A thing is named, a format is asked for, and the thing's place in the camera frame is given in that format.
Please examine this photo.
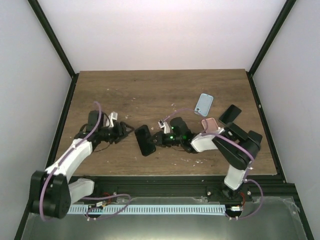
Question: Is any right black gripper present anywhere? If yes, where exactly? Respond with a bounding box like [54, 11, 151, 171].
[147, 130, 183, 148]

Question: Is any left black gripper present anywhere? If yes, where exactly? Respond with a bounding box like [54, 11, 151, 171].
[99, 122, 135, 145]

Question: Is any black phone case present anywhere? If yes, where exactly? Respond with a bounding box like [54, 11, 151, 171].
[134, 124, 157, 158]

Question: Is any teal edged black phone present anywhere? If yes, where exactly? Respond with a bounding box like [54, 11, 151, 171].
[218, 104, 242, 125]

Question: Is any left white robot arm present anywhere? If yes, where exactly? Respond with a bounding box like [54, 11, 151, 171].
[29, 110, 135, 221]

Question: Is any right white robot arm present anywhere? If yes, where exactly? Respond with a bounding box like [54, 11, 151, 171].
[147, 117, 263, 202]

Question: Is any pink phone case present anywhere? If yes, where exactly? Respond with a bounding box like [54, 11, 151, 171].
[201, 117, 220, 133]

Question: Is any light blue phone case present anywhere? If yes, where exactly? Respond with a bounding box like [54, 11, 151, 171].
[194, 93, 214, 117]

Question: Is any light blue slotted strip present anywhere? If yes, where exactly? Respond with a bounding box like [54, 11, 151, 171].
[68, 204, 226, 216]

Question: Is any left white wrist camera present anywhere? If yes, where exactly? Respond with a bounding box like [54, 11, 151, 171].
[103, 111, 118, 128]

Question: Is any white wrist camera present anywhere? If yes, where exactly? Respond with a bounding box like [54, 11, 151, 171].
[103, 111, 118, 128]
[158, 120, 171, 134]

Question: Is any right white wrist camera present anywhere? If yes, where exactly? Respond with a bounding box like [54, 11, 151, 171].
[158, 120, 171, 134]

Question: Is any black front rail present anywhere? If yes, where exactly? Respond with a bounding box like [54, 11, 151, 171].
[92, 176, 296, 201]

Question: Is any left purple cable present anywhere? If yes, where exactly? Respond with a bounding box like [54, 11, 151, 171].
[39, 101, 103, 223]

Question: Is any left black frame post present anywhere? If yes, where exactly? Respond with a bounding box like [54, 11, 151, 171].
[27, 0, 77, 78]

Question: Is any black frame post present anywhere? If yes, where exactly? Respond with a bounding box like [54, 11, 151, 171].
[27, 0, 77, 78]
[248, 0, 297, 76]

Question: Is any right black frame post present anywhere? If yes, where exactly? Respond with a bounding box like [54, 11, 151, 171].
[248, 0, 297, 76]

